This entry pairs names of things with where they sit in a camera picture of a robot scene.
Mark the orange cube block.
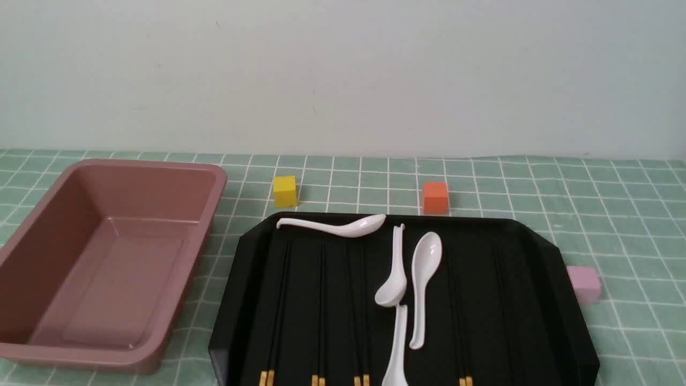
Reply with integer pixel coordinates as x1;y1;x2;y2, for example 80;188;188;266
422;181;449;216

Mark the yellow cube block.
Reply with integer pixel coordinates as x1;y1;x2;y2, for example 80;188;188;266
272;175;299;208

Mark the green checkered tablecloth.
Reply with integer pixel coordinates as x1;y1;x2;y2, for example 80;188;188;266
1;146;685;385

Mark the black plastic tray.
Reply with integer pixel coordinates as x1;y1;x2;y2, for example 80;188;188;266
208;212;600;385

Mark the black chopstick gold tip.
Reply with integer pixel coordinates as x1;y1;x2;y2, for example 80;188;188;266
310;245;326;385
265;240;292;385
451;254;474;385
342;245;362;385
359;243;371;385
444;254;466;385
259;244;285;385
317;244;327;385

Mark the pink plastic bin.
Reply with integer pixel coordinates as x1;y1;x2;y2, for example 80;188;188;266
1;159;227;374

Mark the white spoon bottom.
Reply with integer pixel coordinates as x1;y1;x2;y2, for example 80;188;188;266
382;305;408;386

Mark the white spoon top horizontal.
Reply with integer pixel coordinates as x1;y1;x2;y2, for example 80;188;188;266
276;213;386;239

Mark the white spoon middle right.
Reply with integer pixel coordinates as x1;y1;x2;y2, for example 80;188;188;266
409;232;443;350

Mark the white spoon middle left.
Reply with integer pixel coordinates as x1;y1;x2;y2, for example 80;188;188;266
374;223;407;308

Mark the pink cube block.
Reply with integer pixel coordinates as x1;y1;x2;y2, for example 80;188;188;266
566;265;602;305

